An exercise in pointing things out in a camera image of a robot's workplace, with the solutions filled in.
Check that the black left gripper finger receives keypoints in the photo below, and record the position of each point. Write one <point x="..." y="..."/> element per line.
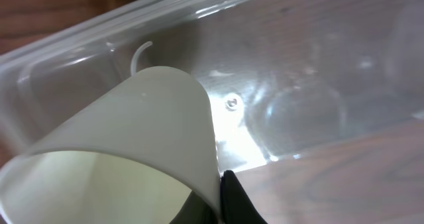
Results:
<point x="236" y="207"/>

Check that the white plastic cup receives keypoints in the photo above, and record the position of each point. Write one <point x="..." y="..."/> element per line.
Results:
<point x="145" y="152"/>

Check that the clear plastic container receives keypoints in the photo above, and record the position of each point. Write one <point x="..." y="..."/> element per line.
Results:
<point x="282" y="76"/>

